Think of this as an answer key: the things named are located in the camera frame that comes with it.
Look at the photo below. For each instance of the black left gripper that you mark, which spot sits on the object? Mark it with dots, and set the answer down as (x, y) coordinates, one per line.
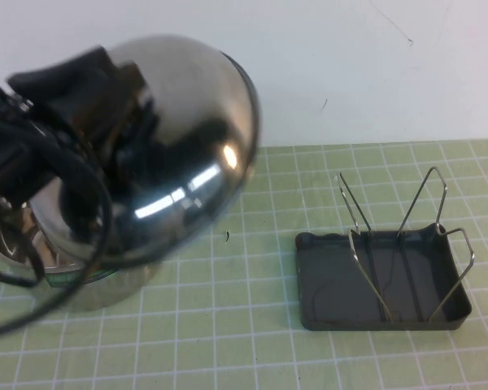
(20, 146)

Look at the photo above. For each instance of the steel pot lid black knob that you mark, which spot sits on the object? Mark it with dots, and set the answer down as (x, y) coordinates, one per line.
(195, 134)

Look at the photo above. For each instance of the stainless steel pot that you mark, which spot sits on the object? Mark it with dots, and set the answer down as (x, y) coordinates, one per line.
(118, 292)

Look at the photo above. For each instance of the green grid table mat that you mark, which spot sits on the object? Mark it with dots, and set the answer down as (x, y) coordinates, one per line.
(244, 357)

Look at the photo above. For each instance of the dark grey drip tray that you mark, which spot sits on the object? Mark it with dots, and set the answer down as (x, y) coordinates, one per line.
(333, 284)

